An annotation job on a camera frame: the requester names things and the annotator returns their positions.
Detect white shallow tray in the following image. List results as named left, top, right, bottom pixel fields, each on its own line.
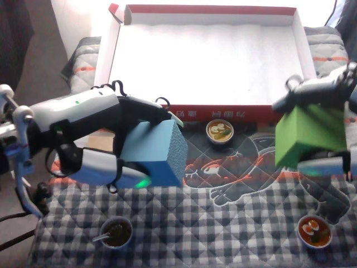
left=94, top=2, right=318, bottom=124

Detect grey quilt with bear print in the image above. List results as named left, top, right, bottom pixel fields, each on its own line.
left=27, top=26, right=357, bottom=268

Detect blue foam cube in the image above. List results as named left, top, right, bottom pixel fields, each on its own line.
left=118, top=118, right=188, bottom=187

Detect green foam cube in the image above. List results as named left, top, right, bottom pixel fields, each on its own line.
left=274, top=106, right=348, bottom=170

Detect wooden block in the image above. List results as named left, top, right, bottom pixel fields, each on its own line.
left=88, top=130, right=117, bottom=153

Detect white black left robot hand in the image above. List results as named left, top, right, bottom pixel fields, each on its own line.
left=272, top=74, right=357, bottom=181

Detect toy bowl red soup eggs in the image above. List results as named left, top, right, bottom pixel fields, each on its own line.
left=297, top=214, right=332, bottom=249

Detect toy bowl green soup spoon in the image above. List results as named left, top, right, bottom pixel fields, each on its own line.
left=91, top=216, right=133, bottom=249

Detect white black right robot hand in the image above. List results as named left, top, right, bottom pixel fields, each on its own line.
left=27, top=79, right=185, bottom=195

